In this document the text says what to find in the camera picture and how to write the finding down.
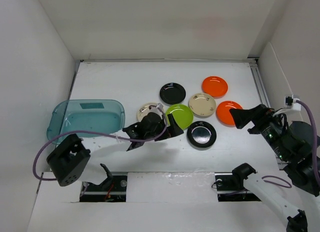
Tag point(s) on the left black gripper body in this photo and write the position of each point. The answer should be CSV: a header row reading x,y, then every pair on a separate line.
x,y
158,130

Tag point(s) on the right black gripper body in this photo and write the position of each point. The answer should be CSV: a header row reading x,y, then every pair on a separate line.
x,y
271,129

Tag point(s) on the black plate with rim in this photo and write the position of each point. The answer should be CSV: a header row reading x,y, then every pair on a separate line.
x,y
201,135

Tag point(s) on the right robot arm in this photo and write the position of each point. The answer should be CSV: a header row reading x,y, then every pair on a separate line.
x,y
304,176

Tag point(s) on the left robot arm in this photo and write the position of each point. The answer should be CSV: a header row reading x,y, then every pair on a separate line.
x,y
81,155

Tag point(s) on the teal plastic bin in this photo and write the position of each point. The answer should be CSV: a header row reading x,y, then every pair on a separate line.
x,y
93,115

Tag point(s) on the green plate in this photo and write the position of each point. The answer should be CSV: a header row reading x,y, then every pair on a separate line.
x,y
182,115

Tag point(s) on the beige plate with black patch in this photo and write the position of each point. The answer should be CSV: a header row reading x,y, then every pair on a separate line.
x,y
145,109

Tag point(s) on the orange plate lower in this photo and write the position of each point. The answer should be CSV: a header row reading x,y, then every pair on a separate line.
x,y
223,112

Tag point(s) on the orange plate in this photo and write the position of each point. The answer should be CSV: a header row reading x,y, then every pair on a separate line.
x,y
215,86
223,112

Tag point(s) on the beige plate with flowers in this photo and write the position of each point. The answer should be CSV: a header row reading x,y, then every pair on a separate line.
x,y
202,104

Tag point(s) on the orange plate upper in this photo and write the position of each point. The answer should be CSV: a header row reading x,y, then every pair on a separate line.
x,y
215,86

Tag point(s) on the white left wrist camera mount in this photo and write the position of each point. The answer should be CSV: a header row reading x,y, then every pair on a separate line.
x,y
157,108

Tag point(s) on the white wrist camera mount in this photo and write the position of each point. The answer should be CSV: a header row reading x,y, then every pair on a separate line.
x,y
291,105
157,108

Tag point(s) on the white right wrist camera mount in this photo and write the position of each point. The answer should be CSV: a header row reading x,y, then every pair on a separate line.
x,y
291,105

